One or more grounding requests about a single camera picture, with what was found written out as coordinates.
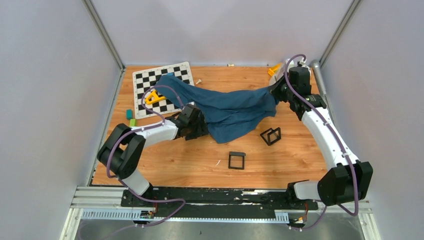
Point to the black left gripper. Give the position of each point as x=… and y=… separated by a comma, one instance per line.
x=202, y=129

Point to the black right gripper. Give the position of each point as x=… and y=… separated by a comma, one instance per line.
x=274, y=90

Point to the blue shirt garment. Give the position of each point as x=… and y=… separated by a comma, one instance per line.
x=228, y=115

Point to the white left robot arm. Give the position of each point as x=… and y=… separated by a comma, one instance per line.
x=122, y=150

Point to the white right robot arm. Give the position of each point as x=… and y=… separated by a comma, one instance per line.
x=347, y=178

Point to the white wedge stand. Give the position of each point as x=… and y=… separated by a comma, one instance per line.
x=277, y=75

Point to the yellow plastic piece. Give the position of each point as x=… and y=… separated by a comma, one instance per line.
x=274, y=69

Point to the green block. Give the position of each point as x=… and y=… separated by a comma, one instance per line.
x=133, y=122

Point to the teal block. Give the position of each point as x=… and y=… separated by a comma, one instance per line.
x=129, y=114

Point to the black white checkerboard sheet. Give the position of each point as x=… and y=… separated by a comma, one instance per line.
x=143, y=80

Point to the yellow triangle frame toy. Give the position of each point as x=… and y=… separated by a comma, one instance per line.
x=154, y=97

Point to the black square frame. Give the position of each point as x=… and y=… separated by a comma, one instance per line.
x=236, y=160

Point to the black wire cube frame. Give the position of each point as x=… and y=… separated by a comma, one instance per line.
x=271, y=136

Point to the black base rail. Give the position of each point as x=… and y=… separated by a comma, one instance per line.
x=223, y=203

